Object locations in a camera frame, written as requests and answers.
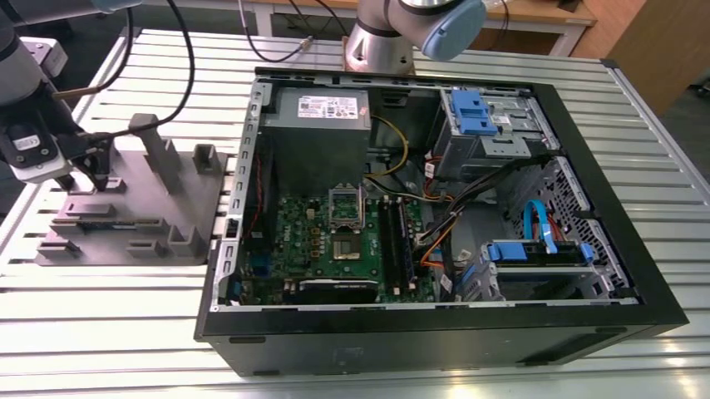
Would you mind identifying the grey parts rack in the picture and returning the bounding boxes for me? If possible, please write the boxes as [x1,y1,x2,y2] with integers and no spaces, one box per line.
[33,112,229,267]

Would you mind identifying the RAM stick with black chips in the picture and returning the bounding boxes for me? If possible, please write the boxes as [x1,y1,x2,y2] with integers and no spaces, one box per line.
[75,221,140,233]

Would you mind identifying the blue motherboard connector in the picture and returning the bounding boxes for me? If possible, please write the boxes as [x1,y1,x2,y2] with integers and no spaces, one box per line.
[247,254,272,278]

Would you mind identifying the grey power supply unit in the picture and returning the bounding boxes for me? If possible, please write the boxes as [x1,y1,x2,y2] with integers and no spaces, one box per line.
[259,86,372,199]

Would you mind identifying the green motherboard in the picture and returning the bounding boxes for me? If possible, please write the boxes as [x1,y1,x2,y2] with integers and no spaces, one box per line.
[237,193,439,304]

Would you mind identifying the metal socket cover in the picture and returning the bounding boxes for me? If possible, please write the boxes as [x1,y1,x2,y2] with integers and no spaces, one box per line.
[327,182,367,230]

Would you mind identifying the metal locking lever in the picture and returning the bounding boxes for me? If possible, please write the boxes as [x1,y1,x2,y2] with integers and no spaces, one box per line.
[357,182,371,229]

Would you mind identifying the black graphics card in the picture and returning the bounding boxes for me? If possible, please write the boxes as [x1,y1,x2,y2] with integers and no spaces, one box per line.
[280,277,383,305]

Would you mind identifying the black RAM slot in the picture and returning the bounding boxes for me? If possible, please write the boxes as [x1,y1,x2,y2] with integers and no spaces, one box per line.
[384,198,404,293]
[377,198,397,293]

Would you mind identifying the black PC case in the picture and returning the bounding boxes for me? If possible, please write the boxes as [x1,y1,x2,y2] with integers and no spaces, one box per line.
[192,65,690,377]

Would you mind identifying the blue plastic drive latch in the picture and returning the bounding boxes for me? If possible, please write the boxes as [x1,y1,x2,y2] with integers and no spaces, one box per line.
[450,89,499,136]

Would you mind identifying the silver drive cage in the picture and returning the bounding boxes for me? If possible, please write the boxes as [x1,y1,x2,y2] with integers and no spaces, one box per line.
[431,86,562,180]

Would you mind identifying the hard disk in blue carrier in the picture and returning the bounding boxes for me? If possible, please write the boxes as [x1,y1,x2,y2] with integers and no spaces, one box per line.
[487,241,594,268]

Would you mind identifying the silver disk bay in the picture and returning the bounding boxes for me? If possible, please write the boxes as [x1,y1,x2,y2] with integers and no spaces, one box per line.
[458,239,638,303]

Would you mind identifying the wooden cabinet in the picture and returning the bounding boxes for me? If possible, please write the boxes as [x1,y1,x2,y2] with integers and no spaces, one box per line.
[570,0,710,116]

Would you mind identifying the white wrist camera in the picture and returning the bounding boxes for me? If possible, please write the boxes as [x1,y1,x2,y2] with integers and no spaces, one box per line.
[0,119,76,185]

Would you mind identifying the black camera cable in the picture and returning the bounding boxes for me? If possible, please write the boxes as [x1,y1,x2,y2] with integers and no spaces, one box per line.
[83,0,195,140]

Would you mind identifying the yellow wire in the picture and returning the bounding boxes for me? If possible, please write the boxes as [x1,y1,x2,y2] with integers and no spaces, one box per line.
[365,115,411,179]

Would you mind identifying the orange wire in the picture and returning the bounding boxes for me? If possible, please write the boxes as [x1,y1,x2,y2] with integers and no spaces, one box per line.
[418,236,446,270]

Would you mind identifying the black cable bundle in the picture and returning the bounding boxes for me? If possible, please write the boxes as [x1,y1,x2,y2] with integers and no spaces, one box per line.
[415,152,559,250]

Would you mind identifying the blue flat wire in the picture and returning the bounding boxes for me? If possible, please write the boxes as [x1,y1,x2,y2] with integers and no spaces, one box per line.
[522,199,558,255]

